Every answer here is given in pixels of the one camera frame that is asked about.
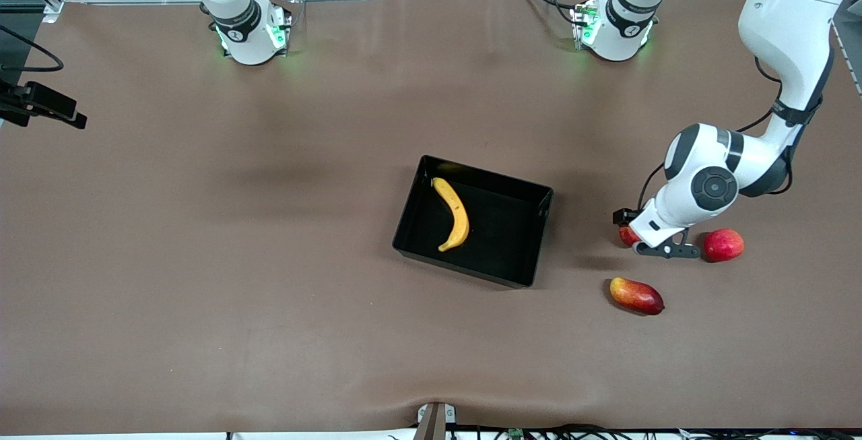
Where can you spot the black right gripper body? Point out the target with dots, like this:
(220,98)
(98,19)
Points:
(19,107)

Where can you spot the small red yellow apple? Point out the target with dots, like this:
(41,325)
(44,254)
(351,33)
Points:
(628,235)

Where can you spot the black rectangular plastic box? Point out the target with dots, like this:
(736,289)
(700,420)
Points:
(512,251)

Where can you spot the yellow banana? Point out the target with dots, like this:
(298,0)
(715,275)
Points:
(460,221)

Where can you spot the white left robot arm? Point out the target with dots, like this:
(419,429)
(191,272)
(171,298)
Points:
(714,187)

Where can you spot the red yellow mango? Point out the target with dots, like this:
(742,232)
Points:
(636,296)

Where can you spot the red peach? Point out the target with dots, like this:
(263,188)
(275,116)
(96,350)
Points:
(724,245)

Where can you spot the brown table mat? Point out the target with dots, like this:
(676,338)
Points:
(202,292)

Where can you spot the metal table clamp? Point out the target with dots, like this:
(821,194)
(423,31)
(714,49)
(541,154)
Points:
(434,423)

